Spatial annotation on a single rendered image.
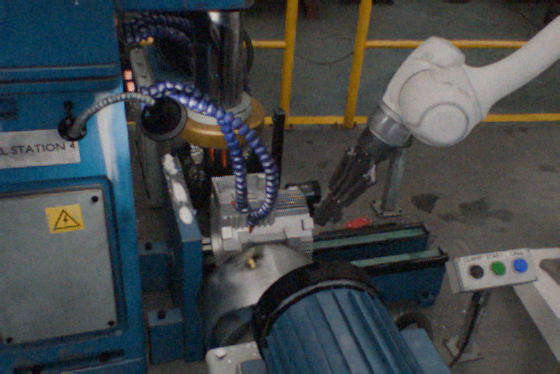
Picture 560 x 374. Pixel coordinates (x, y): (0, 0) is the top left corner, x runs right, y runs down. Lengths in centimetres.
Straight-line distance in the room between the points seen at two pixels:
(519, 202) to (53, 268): 144
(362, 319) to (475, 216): 125
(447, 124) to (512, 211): 102
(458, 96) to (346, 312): 46
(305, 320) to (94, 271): 51
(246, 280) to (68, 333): 37
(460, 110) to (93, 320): 76
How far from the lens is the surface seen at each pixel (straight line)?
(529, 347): 165
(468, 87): 113
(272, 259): 115
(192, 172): 155
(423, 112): 109
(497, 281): 140
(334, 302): 81
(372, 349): 77
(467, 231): 194
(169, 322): 138
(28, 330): 129
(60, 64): 99
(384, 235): 165
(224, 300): 113
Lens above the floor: 192
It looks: 37 degrees down
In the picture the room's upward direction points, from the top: 5 degrees clockwise
